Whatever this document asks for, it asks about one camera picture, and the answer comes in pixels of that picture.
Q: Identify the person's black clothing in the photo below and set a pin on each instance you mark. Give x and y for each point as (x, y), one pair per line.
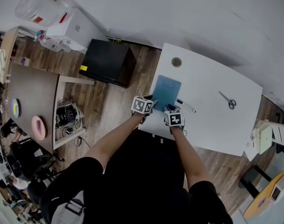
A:
(144, 183)

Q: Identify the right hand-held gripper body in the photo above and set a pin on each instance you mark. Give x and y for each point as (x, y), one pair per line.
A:
(174, 119)

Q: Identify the person's left forearm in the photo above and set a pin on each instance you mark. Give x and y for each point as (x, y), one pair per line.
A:
(114, 141)

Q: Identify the white wooden chair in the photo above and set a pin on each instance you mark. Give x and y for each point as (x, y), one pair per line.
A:
(281, 134)

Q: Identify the grey bag with black buckle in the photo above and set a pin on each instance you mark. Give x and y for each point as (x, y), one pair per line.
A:
(65, 213)

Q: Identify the pink plate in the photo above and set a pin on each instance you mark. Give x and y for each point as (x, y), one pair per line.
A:
(38, 128)

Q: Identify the black cabinet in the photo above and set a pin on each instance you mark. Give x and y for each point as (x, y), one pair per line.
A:
(104, 55)

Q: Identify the black marker pen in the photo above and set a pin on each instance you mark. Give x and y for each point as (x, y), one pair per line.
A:
(186, 106)

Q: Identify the pale green box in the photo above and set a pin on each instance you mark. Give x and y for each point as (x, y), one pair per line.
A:
(265, 139)

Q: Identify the white water dispenser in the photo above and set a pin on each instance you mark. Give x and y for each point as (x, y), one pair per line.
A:
(81, 24)

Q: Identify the orange round table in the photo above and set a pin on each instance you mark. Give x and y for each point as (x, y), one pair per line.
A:
(261, 202)

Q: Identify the large clear water bottle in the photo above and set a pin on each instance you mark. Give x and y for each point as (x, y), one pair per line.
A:
(39, 8)

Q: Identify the light wooden table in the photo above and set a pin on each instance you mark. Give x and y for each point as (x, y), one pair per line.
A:
(6, 45)

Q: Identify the blue notebook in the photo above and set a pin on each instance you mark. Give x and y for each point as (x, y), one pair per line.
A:
(166, 90)

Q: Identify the clear empty water jugs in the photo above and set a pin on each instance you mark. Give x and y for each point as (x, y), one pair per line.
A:
(53, 43)

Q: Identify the brown table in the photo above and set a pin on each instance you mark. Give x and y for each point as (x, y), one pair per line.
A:
(34, 85)

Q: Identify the white foam packaging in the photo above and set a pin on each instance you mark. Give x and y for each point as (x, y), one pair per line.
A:
(251, 148)

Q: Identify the white box-shaped device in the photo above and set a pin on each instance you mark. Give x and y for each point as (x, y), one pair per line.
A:
(278, 192)

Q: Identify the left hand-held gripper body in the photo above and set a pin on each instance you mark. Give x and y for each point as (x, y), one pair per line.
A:
(142, 105)

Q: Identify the person's right forearm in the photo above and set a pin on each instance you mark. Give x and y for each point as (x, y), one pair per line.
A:
(191, 157)

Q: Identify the white rectangular table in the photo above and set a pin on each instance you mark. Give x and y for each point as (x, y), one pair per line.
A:
(209, 78)

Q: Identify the blue yellow plate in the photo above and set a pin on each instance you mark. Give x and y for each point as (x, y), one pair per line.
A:
(16, 108)

